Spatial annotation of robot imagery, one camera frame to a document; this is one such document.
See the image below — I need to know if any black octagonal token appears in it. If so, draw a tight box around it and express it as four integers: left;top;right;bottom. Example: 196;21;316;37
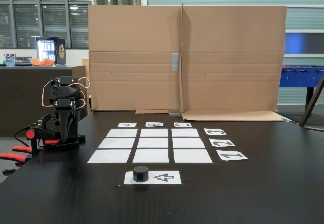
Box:
133;166;150;183

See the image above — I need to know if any white paper grid square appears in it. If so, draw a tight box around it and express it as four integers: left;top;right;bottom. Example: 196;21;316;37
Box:
171;128;201;138
132;149;170;164
106;128;138;138
87;149;132;164
172;137;206;149
137;137;169;149
98;137;136;149
173;149;213;164
139;128;169;138

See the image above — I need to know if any small brown cardboard sheet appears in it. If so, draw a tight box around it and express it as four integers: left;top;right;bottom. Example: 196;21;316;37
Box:
71;59;92;116

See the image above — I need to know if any red and black clamp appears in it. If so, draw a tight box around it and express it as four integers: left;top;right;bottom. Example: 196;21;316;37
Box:
25;125;62;157

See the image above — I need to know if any dark counter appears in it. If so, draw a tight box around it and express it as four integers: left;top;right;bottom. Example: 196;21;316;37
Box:
0;66;88;137

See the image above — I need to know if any orange plastic bag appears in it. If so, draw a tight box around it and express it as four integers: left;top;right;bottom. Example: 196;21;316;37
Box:
30;58;56;67

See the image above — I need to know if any black mini fridge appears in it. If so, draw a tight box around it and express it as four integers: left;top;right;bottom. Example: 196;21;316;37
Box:
35;36;67;66

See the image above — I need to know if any plastic bottle pack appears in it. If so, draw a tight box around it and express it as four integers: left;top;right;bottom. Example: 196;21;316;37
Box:
3;53;17;67

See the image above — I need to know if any large brown cardboard panel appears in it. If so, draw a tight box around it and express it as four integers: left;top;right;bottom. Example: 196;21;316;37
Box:
88;4;184;115
180;2;292;122

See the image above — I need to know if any white arrow paper sheet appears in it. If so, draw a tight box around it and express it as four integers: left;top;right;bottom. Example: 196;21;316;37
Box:
123;171;182;185

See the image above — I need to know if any paper label number 3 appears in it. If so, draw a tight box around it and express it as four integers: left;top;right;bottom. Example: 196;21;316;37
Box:
203;128;227;136

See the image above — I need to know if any paper label number 2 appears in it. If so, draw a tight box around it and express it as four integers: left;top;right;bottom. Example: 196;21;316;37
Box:
209;138;236;148

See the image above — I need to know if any paper label number 1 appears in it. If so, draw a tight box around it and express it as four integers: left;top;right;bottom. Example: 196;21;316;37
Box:
216;151;249;162

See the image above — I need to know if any blue foosball table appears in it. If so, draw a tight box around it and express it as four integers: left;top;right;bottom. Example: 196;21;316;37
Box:
279;65;324;114

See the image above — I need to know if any dark wooden leg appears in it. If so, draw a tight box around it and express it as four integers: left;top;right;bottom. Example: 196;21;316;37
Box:
299;76;324;128

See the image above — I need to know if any black power cable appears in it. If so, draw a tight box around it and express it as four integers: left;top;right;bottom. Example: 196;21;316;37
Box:
13;123;39;147

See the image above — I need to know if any orange handled clamp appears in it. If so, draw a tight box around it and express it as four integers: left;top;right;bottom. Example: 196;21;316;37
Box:
0;145;33;175

